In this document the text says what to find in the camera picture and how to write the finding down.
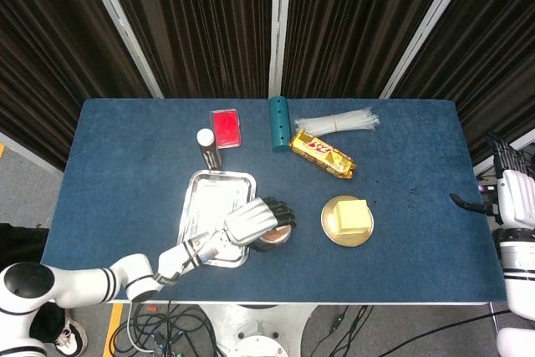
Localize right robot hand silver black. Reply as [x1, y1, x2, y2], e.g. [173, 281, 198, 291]
[449, 130, 535, 231]

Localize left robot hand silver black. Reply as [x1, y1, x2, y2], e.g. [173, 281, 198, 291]
[223, 195, 298, 253]

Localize yellow cube block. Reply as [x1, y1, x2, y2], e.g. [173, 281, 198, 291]
[335, 199, 371, 235]

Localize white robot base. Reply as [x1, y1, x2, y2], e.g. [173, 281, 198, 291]
[196, 303, 318, 357]

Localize rectangular steel tray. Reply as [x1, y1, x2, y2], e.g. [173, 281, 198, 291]
[176, 169, 257, 269]

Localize round steel plate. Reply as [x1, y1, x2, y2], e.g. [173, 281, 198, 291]
[320, 195, 375, 247]

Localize brown bottle white cap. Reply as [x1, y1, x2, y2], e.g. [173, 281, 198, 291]
[196, 128, 222, 171]

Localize red ink pad box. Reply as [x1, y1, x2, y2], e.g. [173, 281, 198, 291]
[209, 108, 243, 149]

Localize gold biscuit packet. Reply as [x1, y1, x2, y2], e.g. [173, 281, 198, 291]
[289, 130, 359, 181]

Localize teal half-cylinder holder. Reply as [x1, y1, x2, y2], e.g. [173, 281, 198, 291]
[267, 95, 291, 153]

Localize blue tablecloth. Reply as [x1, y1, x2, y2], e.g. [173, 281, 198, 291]
[39, 98, 510, 303]

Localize bundle of clear straws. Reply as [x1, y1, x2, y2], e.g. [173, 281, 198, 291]
[293, 106, 381, 137]

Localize dark brown curtain panel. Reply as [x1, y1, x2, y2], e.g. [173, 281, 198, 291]
[283, 0, 469, 99]
[99, 0, 277, 99]
[392, 0, 535, 168]
[0, 0, 154, 172]

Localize white black sneaker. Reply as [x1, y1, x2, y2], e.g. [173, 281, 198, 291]
[53, 318, 89, 356]

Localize white partition post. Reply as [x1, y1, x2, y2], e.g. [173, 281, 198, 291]
[77, 0, 165, 99]
[378, 0, 482, 99]
[268, 0, 293, 99]
[474, 128, 535, 176]
[0, 130, 64, 176]

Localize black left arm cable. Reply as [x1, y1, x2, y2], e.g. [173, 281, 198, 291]
[166, 285, 176, 357]

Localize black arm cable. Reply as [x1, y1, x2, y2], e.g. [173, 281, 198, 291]
[166, 285, 176, 357]
[382, 309, 512, 357]

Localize black cable with adapter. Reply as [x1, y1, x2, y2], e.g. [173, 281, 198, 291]
[308, 304, 375, 357]

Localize black floor cable bundle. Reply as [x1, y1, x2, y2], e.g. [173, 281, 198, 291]
[110, 303, 222, 357]

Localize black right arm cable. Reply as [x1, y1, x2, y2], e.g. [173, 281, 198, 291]
[382, 309, 512, 357]

